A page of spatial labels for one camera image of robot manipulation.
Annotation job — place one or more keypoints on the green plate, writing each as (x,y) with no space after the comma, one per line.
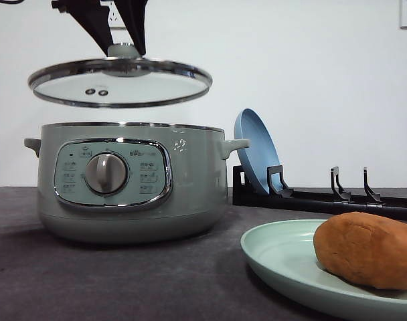
(287,248)

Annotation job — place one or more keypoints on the green electric steamer pot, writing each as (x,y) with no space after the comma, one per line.
(132,182)

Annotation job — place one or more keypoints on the blue plate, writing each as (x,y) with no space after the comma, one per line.
(262,151)

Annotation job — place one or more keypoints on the glass pot lid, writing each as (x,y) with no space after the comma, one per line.
(122,80)

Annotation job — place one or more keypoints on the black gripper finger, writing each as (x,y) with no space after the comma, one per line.
(132,13)
(93,16)

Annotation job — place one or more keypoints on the white wall socket left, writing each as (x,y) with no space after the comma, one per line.
(116,25)

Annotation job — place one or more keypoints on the brown potato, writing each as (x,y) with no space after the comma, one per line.
(363,247)

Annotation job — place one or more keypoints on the black plate rack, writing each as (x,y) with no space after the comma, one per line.
(337,201)

